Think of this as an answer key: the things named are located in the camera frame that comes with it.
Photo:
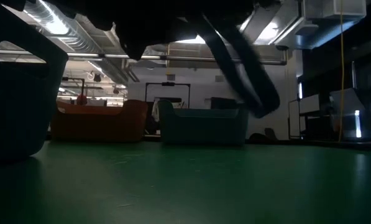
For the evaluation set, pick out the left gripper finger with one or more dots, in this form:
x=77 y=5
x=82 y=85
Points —
x=136 y=49

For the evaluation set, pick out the blue rubber band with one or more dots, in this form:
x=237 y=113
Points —
x=266 y=99

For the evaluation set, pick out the long silver ceiling pipe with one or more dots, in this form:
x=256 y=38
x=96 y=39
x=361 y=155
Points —
x=117 y=56

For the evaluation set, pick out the white cloth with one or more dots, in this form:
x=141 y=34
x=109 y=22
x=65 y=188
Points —
x=155 y=113

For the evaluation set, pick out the orange plastic basket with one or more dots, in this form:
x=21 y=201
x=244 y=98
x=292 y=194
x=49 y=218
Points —
x=98 y=124

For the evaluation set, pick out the teal plastic basket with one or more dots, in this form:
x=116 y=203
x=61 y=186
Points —
x=204 y=127

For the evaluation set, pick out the grey-blue plastic basket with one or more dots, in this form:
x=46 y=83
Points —
x=17 y=109

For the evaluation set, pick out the green table mat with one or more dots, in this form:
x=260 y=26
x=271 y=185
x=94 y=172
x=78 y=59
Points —
x=185 y=186

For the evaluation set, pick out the white cabinet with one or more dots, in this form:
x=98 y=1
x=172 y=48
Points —
x=308 y=104

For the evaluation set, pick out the lit white strip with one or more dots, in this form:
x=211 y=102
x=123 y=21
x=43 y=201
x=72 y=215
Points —
x=358 y=124

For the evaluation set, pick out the black background gantry frame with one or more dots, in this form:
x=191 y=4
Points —
x=168 y=84

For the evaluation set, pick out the black hanging camera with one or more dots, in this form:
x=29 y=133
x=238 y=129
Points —
x=97 y=77

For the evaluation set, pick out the rectangular metal air duct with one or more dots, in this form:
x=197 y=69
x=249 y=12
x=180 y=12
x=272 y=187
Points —
x=275 y=28

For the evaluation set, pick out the black dome camera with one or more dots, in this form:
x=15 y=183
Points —
x=282 y=47

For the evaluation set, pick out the large grey air duct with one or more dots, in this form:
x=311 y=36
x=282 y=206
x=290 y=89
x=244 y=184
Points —
x=328 y=18

